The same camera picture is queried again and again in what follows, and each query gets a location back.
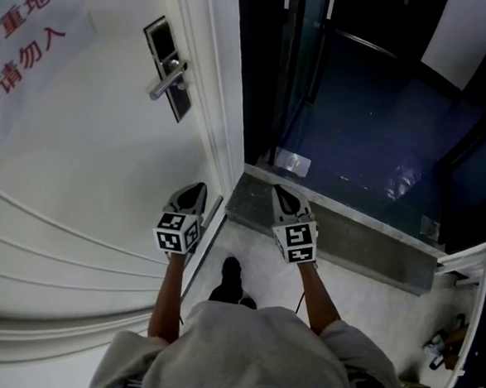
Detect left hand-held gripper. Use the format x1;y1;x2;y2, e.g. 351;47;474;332
151;178;209;256

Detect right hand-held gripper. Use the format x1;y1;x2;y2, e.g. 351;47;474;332
267;184;324;267

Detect person's left forearm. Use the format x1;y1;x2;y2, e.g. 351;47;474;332
146;248;190;346

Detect person's right forearm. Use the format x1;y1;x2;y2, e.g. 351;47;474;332
291;260;347;338

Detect white door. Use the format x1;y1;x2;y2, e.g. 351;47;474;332
0;0;257;388

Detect glass door leaf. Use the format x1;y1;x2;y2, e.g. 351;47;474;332
269;0;337;170
428;106;486;257

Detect black door lock plate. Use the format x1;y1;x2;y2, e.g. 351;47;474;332
136;13;199;125

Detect white tape patch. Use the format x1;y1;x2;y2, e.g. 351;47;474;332
274;146;314;175

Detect person's left black shoe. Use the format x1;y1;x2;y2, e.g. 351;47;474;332
219;256;244;292

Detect person's black trousers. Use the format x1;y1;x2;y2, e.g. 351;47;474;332
207;282;244;306

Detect metal floor plate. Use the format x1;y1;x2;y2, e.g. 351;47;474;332
419;215;442;240

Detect person's grey shirt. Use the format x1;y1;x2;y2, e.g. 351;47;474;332
89;292;416;388

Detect paper notice with red writing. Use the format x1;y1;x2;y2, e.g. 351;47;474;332
0;0;100;175

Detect white table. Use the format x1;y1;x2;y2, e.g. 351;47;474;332
407;228;486;388

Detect black cable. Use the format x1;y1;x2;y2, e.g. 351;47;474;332
294;289;309;315

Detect silver door lever handle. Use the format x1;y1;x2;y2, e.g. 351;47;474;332
147;57;190;103

